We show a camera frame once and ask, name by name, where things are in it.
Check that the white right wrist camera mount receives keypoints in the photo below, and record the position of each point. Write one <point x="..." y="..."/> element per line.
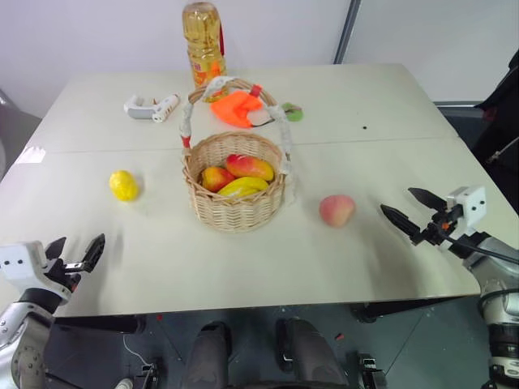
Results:
<point x="470" y="206"/>

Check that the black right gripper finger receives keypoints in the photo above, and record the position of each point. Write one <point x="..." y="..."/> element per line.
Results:
<point x="427" y="198"/>
<point x="401" y="223"/>

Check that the wicker basket with handle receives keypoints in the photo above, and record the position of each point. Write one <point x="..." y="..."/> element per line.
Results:
<point x="233" y="178"/>

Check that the grey wall post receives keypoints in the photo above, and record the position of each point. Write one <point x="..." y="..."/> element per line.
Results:
<point x="345" y="31"/>

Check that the dark rounded right shape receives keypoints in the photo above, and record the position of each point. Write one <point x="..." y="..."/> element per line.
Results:
<point x="310" y="352"/>

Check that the small red yellow mango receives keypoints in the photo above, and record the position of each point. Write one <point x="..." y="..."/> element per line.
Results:
<point x="215" y="178"/>

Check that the pink peach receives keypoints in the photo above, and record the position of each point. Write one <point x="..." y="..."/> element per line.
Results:
<point x="336" y="210"/>

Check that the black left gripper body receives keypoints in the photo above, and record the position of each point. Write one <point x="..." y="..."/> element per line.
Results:
<point x="68" y="270"/>

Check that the white handheld device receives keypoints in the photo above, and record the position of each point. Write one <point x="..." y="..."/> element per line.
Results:
<point x="152" y="106"/>

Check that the yellow banana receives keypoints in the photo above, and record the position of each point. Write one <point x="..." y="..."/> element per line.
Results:
<point x="243" y="186"/>

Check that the black jacket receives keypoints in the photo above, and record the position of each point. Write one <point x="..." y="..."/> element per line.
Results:
<point x="500" y="117"/>

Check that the green pink small toy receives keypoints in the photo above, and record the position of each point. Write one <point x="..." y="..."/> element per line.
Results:
<point x="294" y="112"/>

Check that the dark rounded left shape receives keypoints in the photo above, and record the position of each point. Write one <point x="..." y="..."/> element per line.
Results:
<point x="207" y="356"/>

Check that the cooking oil bottle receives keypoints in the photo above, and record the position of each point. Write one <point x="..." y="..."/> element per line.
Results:
<point x="204" y="44"/>

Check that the dark rounded shape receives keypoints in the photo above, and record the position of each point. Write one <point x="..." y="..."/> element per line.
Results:
<point x="207" y="356"/>
<point x="310" y="352"/>

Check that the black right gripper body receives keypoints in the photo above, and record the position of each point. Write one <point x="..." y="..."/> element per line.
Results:
<point x="440" y="227"/>

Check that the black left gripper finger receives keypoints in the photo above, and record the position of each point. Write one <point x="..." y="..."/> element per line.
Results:
<point x="94" y="249"/>
<point x="56" y="247"/>

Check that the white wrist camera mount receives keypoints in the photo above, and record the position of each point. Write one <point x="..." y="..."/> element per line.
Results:
<point x="470" y="206"/>
<point x="21" y="259"/>

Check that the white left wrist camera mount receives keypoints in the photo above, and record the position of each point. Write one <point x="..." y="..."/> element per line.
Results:
<point x="21" y="259"/>

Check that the yellow lemon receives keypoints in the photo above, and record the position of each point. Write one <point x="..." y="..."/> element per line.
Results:
<point x="123" y="185"/>

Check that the orange cloth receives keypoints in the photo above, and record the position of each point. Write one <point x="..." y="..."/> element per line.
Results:
<point x="235" y="108"/>

